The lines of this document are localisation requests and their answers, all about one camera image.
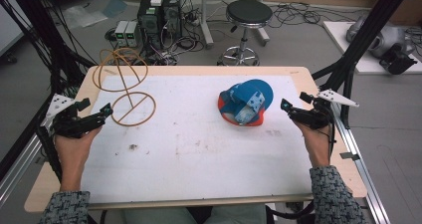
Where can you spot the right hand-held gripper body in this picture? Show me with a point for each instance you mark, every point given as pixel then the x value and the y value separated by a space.
pixel 315 116

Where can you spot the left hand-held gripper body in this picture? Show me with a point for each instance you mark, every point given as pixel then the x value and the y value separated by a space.
pixel 71 121

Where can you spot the wooden hoop hat stand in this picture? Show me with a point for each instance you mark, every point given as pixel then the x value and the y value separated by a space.
pixel 123 72

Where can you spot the blue and orange cap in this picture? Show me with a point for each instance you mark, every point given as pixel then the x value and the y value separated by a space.
pixel 246 104

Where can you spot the person's right hand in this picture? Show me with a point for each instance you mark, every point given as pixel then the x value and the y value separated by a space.
pixel 315 142

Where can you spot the person's left hand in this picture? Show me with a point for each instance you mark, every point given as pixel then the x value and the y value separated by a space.
pixel 71 152

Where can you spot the grey desk leg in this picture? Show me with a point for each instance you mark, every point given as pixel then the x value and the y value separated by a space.
pixel 206 18
pixel 263 35

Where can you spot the grey power supply unit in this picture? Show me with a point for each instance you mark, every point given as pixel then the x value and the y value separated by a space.
pixel 132 34
pixel 120 33

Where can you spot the white floor board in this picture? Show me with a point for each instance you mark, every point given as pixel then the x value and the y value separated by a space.
pixel 341 41

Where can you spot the white table mat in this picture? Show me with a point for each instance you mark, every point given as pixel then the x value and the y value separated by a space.
pixel 199 144

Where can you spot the clear plastic sheet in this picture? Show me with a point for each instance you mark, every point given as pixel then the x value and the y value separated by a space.
pixel 84 16

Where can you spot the black computer tower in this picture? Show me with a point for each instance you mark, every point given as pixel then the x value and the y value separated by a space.
pixel 171 15
pixel 150 21

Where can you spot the black round stool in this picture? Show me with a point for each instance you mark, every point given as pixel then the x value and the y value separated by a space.
pixel 249 13

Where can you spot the black device on board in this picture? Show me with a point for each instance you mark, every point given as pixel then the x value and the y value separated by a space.
pixel 398 59

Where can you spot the grey robot shell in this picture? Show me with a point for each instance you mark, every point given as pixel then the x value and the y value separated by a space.
pixel 388 35

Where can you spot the white cabinet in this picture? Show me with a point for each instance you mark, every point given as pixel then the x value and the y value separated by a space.
pixel 8 18

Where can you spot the metal bracket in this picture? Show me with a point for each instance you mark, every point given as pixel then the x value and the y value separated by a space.
pixel 350 156

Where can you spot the aluminium rail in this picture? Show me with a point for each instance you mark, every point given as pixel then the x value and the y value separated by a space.
pixel 361 177
pixel 16 176

